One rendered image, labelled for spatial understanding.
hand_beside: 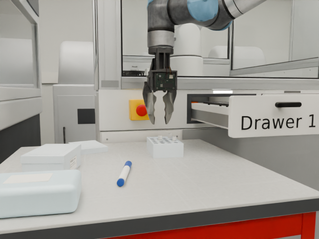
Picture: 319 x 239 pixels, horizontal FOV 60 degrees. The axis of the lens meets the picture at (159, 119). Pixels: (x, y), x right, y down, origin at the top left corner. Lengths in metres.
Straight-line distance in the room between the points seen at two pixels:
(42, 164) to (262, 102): 0.56
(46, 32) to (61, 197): 3.96
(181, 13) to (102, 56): 0.37
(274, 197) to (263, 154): 0.71
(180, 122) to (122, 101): 0.23
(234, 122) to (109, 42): 0.51
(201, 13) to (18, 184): 0.53
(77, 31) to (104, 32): 3.27
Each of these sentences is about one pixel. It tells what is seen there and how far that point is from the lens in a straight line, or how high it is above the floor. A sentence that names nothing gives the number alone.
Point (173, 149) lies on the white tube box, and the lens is 0.75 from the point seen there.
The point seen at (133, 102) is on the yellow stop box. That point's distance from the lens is 0.95.
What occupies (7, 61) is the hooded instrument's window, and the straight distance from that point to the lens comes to 1.30.
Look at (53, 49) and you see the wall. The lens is 4.27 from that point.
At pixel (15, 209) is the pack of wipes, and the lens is 0.45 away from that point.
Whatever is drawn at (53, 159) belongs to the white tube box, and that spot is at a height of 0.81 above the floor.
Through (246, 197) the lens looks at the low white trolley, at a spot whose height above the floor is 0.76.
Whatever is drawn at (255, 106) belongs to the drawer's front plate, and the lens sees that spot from 0.77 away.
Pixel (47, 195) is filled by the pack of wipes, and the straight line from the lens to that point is 0.44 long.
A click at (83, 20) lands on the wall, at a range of 4.31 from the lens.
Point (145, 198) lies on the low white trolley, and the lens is 0.48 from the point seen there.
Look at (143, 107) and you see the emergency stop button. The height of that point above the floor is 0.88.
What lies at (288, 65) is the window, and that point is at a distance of 1.29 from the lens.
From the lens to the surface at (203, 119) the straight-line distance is 0.94.
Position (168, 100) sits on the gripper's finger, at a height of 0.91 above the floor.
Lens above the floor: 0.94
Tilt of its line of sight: 6 degrees down
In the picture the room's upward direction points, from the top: straight up
